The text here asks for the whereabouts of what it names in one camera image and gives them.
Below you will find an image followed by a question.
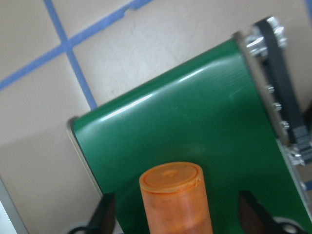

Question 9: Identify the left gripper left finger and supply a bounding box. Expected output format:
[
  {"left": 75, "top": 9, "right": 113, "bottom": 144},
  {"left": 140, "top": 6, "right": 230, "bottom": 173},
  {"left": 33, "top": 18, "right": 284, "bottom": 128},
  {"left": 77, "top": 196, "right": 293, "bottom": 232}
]
[{"left": 68, "top": 193, "right": 116, "bottom": 234}]

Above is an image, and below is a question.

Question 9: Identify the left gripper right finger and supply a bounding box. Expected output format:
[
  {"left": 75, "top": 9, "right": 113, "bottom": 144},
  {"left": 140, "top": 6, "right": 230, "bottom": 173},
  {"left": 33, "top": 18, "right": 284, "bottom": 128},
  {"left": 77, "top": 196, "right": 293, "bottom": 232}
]
[{"left": 238, "top": 191, "right": 307, "bottom": 234}]

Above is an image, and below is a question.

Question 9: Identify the green conveyor belt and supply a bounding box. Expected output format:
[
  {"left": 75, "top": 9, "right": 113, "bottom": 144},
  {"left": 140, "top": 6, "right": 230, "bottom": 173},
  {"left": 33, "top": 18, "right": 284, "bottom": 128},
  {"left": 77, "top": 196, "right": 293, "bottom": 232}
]
[{"left": 69, "top": 17, "right": 312, "bottom": 234}]

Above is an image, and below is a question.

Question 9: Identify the plain orange cylinder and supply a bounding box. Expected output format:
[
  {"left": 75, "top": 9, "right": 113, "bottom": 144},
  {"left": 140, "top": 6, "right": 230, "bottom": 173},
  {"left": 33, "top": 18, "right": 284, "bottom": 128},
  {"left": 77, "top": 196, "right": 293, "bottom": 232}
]
[{"left": 139, "top": 162, "right": 213, "bottom": 234}]

